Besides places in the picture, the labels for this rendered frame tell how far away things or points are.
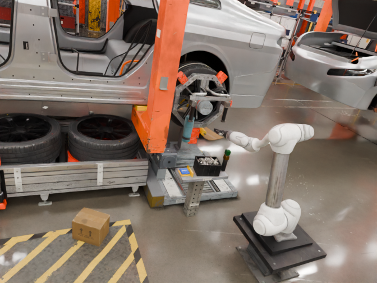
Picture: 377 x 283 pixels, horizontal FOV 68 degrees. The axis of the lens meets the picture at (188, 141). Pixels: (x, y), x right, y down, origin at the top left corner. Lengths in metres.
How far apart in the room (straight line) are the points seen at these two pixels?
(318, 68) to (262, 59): 1.78
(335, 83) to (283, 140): 2.96
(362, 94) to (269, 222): 3.11
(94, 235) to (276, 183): 1.33
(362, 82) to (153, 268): 3.68
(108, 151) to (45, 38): 1.00
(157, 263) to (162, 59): 1.47
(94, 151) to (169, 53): 1.06
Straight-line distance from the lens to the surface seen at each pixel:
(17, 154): 2.52
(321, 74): 4.74
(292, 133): 1.80
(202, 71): 2.74
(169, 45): 2.08
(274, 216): 1.95
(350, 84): 4.62
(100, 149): 2.51
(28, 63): 2.59
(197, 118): 2.94
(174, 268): 2.23
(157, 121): 2.25
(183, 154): 3.04
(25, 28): 2.54
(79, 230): 2.28
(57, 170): 2.49
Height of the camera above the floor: 1.74
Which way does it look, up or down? 27 degrees down
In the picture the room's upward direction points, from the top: 12 degrees clockwise
